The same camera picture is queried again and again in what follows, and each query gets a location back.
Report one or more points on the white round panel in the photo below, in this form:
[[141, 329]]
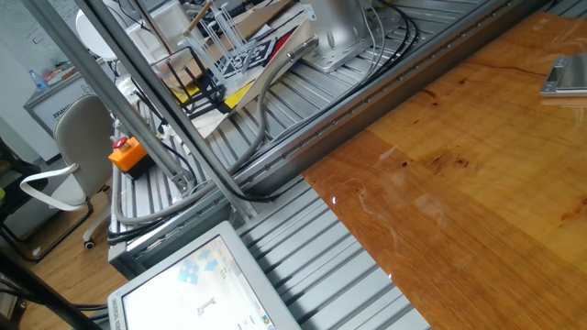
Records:
[[89, 36]]

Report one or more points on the black metal bar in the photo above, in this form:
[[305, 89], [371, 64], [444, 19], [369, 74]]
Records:
[[46, 293]]

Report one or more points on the silver metal pedestal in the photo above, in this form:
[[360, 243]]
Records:
[[337, 27]]

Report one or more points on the wooden stick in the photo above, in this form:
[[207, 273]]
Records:
[[198, 18]]

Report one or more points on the beige office chair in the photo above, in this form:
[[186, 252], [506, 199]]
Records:
[[82, 137]]

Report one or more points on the orange emergency stop box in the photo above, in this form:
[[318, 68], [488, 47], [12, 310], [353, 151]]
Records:
[[130, 156]]

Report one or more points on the printed marker calibration board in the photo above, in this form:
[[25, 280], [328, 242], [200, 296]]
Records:
[[270, 50]]

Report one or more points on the clear water bottle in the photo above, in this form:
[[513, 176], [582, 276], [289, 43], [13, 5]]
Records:
[[39, 82]]

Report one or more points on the white robot teach pendant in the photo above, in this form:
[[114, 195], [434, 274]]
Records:
[[206, 284]]

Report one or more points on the grey aluminium frame post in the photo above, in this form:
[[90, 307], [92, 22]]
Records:
[[106, 87], [167, 107]]

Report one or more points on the white plastic storage box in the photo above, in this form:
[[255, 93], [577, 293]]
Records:
[[172, 18]]

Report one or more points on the silver digital scale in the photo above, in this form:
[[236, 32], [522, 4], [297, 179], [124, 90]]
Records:
[[568, 75]]

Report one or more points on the white wall whiteboard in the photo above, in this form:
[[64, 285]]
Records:
[[23, 32]]

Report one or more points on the brown cardboard sheet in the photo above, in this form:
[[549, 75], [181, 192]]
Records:
[[261, 20]]

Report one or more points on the white cabinet with label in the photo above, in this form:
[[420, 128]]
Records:
[[59, 110]]

